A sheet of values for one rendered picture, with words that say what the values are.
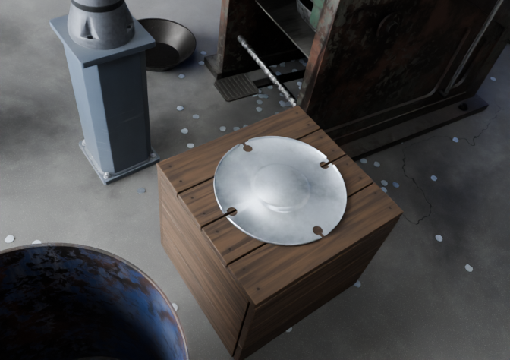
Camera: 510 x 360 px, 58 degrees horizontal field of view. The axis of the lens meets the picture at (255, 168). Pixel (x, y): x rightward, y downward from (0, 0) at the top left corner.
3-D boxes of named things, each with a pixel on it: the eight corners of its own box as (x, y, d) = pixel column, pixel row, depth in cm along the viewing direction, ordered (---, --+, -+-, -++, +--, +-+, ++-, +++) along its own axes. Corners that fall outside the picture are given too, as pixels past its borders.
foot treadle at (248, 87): (225, 112, 147) (227, 100, 143) (211, 93, 152) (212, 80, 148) (366, 71, 170) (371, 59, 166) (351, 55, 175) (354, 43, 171)
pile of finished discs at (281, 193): (266, 271, 87) (266, 269, 86) (188, 167, 100) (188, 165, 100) (373, 207, 100) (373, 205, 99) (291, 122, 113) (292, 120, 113)
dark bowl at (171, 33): (132, 90, 163) (130, 74, 158) (105, 42, 178) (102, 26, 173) (209, 71, 175) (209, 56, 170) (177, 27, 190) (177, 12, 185)
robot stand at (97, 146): (105, 185, 136) (80, 63, 102) (78, 145, 145) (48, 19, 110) (161, 161, 145) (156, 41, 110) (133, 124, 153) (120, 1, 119)
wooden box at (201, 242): (236, 364, 109) (256, 306, 82) (159, 243, 126) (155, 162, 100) (356, 282, 127) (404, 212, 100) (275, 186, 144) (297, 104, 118)
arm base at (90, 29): (85, 57, 103) (77, 17, 96) (58, 21, 110) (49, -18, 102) (146, 39, 110) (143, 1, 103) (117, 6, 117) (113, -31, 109)
